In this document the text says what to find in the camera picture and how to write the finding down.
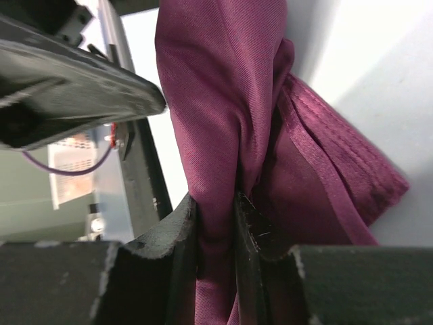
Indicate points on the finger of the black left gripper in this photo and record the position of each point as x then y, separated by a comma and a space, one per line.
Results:
51, 90

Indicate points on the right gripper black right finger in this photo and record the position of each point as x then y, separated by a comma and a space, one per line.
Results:
282, 283

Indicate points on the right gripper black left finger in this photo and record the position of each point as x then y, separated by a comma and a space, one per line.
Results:
150, 280

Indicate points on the purple cloth napkin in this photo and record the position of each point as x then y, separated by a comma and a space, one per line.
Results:
244, 122

